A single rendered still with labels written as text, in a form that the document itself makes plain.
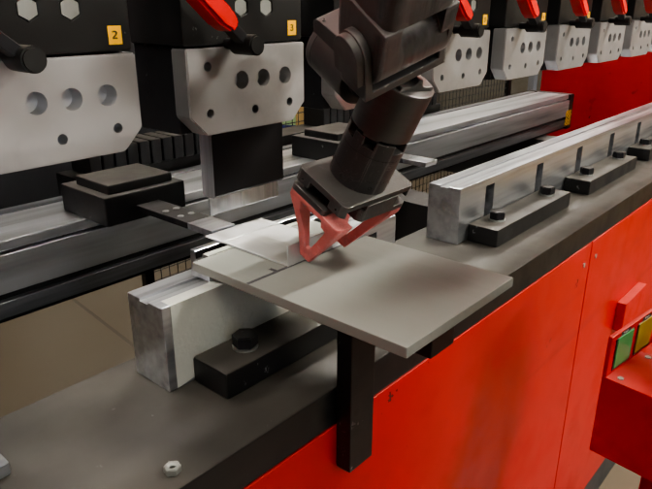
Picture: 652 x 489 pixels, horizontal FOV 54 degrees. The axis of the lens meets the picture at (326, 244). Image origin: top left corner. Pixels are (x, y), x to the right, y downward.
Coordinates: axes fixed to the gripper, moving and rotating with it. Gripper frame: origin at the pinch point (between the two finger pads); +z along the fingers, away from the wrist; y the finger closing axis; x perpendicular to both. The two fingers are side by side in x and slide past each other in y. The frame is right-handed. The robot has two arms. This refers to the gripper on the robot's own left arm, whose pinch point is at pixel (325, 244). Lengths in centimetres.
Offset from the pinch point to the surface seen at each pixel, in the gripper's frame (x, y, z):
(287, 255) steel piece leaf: -0.8, 4.6, 0.5
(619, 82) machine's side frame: -35, -213, 27
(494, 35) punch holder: -16, -49, -12
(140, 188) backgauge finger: -26.7, 2.9, 12.9
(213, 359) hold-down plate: 0.2, 11.2, 12.0
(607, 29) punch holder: -15, -93, -11
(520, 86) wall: -143, -419, 122
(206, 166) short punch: -13.2, 6.2, -1.7
